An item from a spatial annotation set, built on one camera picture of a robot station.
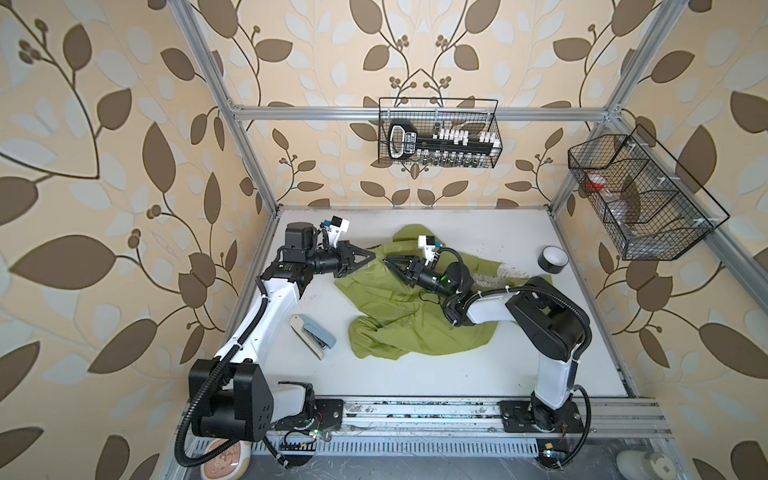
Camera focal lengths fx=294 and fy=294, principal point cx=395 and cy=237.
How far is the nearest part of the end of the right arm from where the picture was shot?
692mm

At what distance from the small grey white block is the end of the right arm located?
0.31 m

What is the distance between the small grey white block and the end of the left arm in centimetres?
26

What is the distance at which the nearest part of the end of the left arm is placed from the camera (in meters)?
0.59

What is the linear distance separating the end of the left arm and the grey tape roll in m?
0.67

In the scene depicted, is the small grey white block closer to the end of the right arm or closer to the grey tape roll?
the end of the right arm

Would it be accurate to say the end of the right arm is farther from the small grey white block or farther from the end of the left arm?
the small grey white block

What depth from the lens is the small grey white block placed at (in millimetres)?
851

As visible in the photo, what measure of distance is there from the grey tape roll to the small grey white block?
0.75 m

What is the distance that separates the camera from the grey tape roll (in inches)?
40.2

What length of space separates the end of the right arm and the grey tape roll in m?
0.46
